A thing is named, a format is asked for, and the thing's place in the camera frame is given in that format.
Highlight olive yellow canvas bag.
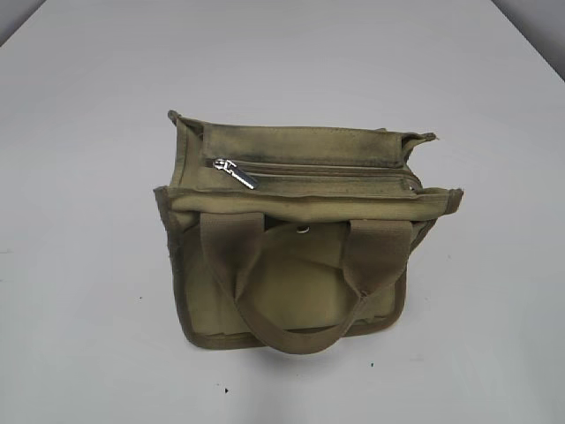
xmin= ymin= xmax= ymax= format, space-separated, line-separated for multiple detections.
xmin=155 ymin=111 xmax=463 ymax=354

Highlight silver metal zipper pull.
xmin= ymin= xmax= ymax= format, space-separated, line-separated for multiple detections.
xmin=213 ymin=158 xmax=258 ymax=190

